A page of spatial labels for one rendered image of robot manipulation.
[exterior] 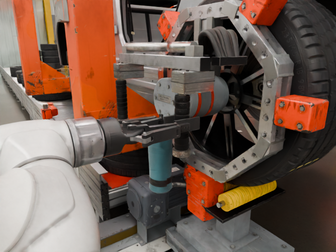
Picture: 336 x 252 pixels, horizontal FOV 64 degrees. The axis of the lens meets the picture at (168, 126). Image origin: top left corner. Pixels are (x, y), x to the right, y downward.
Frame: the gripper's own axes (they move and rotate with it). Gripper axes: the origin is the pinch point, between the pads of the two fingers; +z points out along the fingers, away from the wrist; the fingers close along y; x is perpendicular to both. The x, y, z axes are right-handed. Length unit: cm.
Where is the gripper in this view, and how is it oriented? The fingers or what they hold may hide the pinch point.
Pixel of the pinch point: (182, 122)
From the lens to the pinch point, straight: 63.0
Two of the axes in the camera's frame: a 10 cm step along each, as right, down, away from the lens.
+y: 5.6, 2.4, -8.0
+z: 8.3, -1.6, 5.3
